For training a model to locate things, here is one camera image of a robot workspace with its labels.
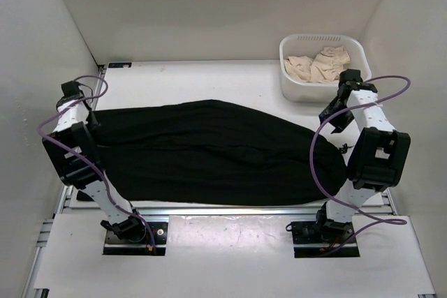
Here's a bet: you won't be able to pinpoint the black trousers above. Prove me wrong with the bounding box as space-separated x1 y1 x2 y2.
91 100 347 206

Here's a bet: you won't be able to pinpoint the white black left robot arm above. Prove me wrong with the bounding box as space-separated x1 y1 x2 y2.
37 79 153 243

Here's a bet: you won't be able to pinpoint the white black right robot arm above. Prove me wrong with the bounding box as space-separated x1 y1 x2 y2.
314 69 411 242

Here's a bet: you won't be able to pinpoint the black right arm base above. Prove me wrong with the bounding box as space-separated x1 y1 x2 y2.
285 210 360 258

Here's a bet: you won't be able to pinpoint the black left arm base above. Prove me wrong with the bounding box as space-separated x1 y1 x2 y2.
101 216 168 256

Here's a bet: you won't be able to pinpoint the beige trousers in basket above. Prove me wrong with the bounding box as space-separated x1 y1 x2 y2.
284 46 351 84

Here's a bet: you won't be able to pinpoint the white plastic basket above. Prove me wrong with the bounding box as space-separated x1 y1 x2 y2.
279 33 372 103

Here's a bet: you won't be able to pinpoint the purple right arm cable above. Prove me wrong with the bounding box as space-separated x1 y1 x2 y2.
309 75 411 253

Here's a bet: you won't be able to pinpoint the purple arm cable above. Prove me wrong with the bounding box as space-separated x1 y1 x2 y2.
37 75 156 253
309 75 411 253

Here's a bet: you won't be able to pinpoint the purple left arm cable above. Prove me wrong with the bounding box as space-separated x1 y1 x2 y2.
37 75 156 253

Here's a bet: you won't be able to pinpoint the aluminium frame rail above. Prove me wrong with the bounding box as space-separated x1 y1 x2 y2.
20 64 108 298

